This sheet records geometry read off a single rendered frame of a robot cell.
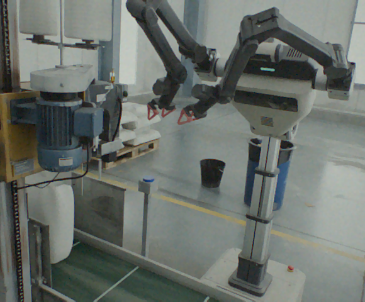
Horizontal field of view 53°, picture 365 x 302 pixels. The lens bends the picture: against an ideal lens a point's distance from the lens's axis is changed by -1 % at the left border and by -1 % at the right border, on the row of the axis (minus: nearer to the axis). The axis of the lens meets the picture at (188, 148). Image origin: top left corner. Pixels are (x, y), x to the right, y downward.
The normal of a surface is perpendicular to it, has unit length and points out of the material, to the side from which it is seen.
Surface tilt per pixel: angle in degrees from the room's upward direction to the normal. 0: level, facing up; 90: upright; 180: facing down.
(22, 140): 90
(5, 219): 90
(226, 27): 90
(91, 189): 90
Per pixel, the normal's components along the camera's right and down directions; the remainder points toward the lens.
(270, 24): -0.49, -0.27
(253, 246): -0.49, 0.21
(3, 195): 0.87, 0.21
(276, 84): -0.25, -0.60
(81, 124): -0.09, 0.28
